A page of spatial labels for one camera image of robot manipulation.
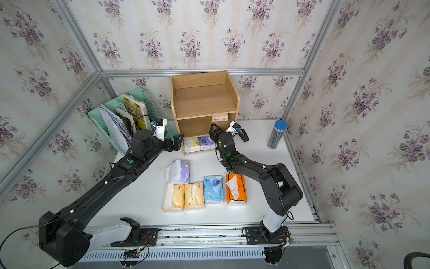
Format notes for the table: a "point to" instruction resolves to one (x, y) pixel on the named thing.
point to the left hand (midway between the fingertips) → (176, 134)
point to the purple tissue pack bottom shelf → (206, 143)
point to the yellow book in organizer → (138, 110)
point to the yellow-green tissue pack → (191, 144)
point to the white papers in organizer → (118, 130)
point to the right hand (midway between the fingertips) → (215, 126)
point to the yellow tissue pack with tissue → (173, 193)
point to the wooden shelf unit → (199, 100)
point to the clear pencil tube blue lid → (280, 126)
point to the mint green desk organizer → (117, 106)
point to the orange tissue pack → (236, 190)
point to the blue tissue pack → (213, 189)
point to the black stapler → (245, 137)
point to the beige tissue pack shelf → (220, 117)
